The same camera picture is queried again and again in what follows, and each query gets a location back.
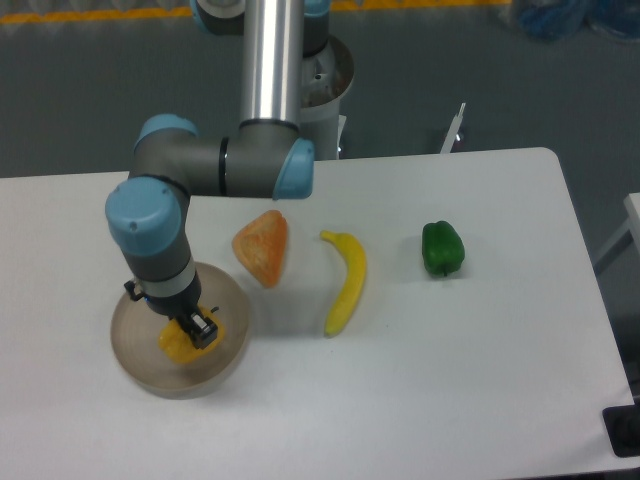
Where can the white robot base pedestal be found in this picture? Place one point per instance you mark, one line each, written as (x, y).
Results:
(326, 79)

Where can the yellow toy bell pepper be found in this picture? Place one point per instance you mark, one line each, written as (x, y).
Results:
(177, 345)

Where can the white furniture at right edge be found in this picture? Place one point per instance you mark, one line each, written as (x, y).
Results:
(625, 235)

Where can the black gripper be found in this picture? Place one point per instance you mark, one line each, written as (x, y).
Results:
(178, 297)

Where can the black device at table corner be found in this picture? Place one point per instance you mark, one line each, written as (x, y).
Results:
(622, 426)

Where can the orange toy toast triangle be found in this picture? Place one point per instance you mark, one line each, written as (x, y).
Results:
(260, 247)

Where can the beige round plate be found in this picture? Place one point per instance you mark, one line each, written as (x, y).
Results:
(136, 332)

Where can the yellow toy banana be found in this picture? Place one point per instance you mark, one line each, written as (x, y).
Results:
(354, 256)

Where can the blue items in background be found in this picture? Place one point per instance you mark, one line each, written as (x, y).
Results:
(555, 20)

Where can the green toy bell pepper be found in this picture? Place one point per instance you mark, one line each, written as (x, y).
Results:
(442, 248)

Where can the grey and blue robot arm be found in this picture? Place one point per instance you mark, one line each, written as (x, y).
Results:
(268, 158)

